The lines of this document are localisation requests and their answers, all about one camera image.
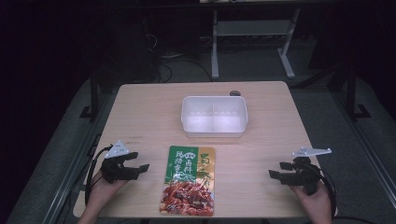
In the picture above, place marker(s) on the white plastic container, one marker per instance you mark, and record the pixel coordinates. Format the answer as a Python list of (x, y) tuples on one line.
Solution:
[(214, 116)]

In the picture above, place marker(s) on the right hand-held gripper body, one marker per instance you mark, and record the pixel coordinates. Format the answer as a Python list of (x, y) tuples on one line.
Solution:
[(306, 175)]

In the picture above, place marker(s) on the black metal stand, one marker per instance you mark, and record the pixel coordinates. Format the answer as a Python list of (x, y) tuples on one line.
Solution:
[(93, 96), (352, 93)]

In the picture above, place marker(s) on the white metal desk frame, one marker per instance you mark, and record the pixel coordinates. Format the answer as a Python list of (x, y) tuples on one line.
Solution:
[(249, 28)]

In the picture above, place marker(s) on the person's left hand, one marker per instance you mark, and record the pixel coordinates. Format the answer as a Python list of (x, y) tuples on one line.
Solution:
[(104, 189)]

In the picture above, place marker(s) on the person's right hand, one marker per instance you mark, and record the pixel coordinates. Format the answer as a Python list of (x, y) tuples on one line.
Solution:
[(314, 202)]

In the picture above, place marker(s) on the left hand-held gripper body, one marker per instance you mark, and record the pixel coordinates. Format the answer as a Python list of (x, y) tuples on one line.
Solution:
[(112, 171)]

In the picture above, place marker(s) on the small grey round cap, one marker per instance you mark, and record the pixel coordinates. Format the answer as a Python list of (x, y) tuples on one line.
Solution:
[(235, 93)]

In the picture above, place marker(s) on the green and red food packet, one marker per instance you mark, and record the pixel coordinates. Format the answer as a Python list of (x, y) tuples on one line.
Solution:
[(188, 182)]

